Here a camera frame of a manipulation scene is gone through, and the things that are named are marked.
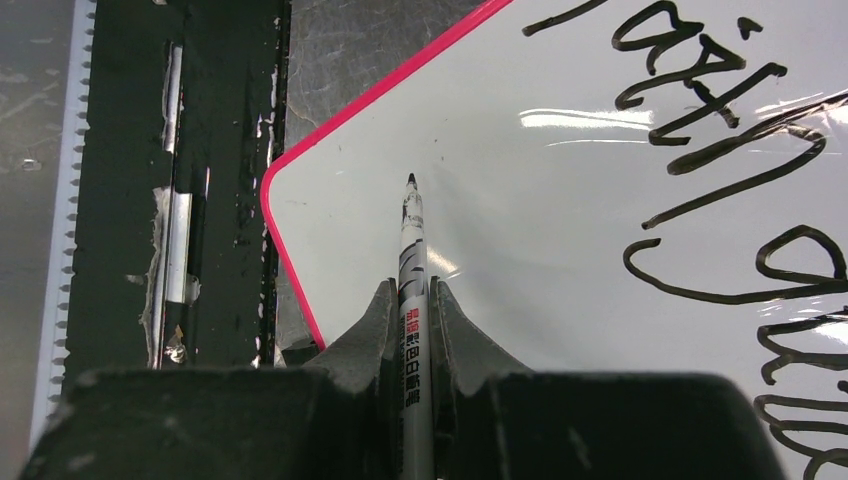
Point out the white whiteboard marker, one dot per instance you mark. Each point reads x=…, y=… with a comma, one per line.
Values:
x=416, y=408

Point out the left black whiteboard foot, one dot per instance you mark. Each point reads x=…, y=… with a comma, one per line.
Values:
x=298, y=353

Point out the pink framed whiteboard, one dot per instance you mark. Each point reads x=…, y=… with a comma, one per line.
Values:
x=608, y=185

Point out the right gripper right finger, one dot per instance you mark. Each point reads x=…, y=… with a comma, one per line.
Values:
x=497, y=419

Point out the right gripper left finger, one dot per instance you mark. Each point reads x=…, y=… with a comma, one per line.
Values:
x=333, y=417

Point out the blue toothed cable rail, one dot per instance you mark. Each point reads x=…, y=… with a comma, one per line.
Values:
x=50, y=371

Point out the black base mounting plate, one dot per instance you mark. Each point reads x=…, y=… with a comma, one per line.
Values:
x=173, y=261

